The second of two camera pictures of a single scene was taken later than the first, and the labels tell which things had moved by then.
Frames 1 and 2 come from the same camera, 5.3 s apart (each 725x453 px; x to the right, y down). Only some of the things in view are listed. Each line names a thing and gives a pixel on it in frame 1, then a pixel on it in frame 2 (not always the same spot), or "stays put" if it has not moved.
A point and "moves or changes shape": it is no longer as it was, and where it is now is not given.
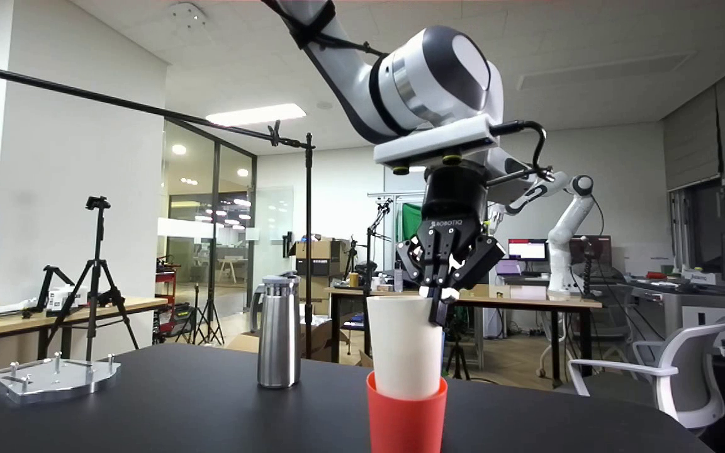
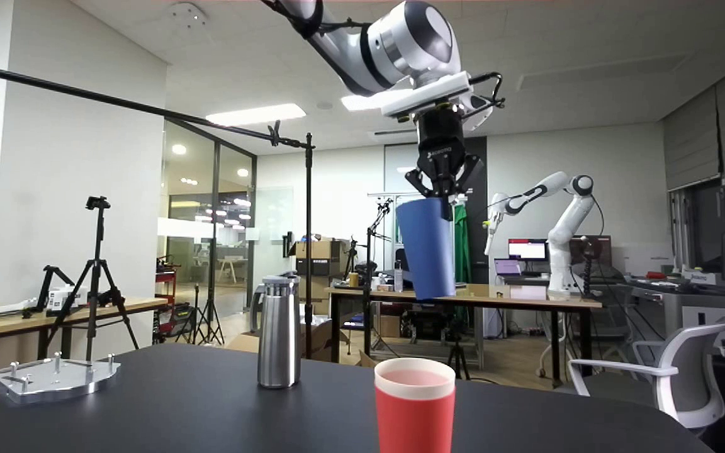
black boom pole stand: [248, 135] stays put
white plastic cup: [406, 346] moves or changes shape
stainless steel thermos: [280, 334] stays put
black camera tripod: [100, 285] stays put
